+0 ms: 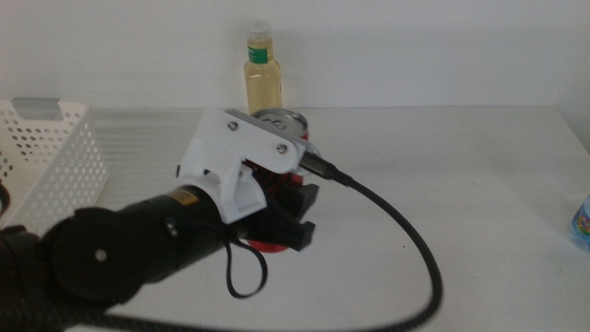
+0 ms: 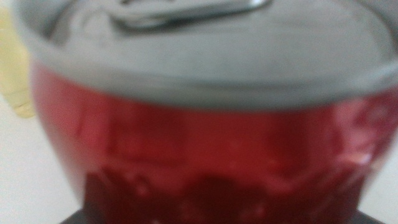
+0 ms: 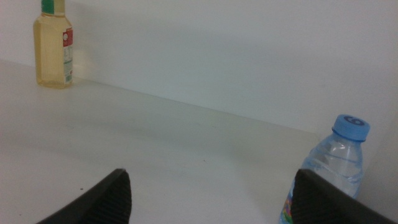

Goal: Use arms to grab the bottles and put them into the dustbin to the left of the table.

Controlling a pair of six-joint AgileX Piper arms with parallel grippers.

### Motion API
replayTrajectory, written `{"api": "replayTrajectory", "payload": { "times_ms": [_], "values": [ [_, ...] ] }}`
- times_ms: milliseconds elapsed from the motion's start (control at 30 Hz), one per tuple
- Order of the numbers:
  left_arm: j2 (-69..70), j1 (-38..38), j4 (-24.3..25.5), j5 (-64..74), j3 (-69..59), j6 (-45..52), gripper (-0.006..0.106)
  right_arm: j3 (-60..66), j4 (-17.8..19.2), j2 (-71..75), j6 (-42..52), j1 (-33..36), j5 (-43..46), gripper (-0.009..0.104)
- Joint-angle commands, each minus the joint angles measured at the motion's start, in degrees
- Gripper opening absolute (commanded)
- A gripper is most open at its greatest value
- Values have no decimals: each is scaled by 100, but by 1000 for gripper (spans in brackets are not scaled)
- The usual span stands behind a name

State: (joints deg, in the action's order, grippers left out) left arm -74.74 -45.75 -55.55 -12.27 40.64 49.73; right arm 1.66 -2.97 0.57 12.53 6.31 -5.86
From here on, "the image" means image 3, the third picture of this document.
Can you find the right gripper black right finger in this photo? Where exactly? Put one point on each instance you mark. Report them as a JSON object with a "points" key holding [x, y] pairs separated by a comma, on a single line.
{"points": [[320, 205]]}

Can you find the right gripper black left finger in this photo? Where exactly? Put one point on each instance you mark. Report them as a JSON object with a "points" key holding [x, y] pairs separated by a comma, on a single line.
{"points": [[105, 202]]}

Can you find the clear water bottle blue cap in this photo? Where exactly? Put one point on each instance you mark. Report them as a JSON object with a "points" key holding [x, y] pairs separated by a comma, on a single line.
{"points": [[342, 155]]}

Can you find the yellow liquid bottle green label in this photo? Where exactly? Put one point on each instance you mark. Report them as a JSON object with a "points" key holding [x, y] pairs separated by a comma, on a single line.
{"points": [[51, 56]]}

